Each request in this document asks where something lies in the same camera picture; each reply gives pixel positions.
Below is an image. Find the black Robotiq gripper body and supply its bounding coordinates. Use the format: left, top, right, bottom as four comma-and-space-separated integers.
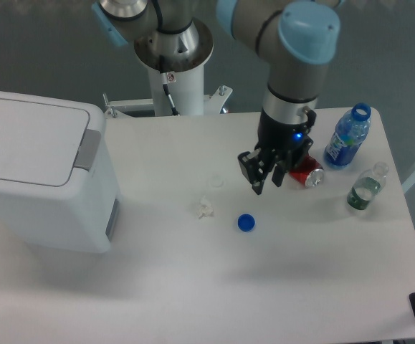
254, 108, 316, 172

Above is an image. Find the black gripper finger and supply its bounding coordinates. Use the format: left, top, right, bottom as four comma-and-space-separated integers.
237, 148, 276, 195
272, 152, 290, 187

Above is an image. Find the white trash can lid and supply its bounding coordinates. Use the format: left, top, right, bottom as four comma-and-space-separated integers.
0, 96, 90, 187

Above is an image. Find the crushed red soda can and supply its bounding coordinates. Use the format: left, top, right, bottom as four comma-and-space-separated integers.
289, 155, 325, 188

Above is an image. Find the white translucent bottle cap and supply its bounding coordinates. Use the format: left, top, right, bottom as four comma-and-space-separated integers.
209, 173, 224, 188

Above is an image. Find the blue bottle cap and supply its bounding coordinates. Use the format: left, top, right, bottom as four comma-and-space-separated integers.
237, 214, 256, 232

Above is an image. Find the white trash can body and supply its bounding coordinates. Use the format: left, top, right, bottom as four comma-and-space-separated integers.
0, 91, 121, 253

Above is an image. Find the crumpled white paper scrap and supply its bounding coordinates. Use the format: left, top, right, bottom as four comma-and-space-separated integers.
196, 196, 214, 219

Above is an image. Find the blue plastic drink bottle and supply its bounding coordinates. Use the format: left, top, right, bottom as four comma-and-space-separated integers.
324, 102, 371, 169

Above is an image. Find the clear green-label bottle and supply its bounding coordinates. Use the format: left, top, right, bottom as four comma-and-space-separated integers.
346, 162, 388, 211

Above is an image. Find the white metal table frame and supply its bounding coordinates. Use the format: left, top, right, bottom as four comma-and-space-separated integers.
102, 85, 233, 118

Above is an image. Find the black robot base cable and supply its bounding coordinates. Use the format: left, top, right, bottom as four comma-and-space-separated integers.
158, 54, 182, 117

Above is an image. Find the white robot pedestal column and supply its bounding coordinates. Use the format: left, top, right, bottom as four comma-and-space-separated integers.
134, 18, 214, 116

